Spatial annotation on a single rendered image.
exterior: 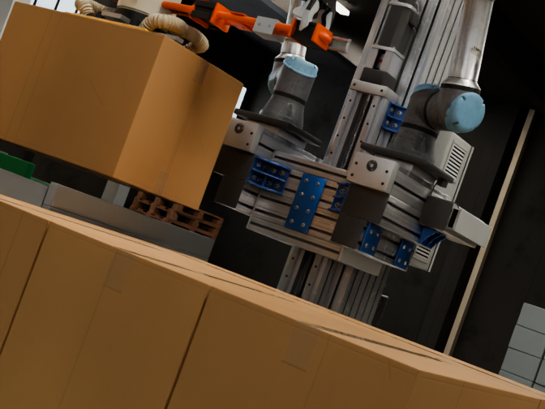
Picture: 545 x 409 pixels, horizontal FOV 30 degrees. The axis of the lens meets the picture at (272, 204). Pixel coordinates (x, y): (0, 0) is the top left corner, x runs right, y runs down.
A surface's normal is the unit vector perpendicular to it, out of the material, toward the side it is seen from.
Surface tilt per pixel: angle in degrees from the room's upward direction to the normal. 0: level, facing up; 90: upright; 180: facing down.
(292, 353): 90
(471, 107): 98
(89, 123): 90
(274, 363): 90
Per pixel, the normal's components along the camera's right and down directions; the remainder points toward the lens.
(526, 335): -0.54, -0.24
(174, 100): 0.80, 0.26
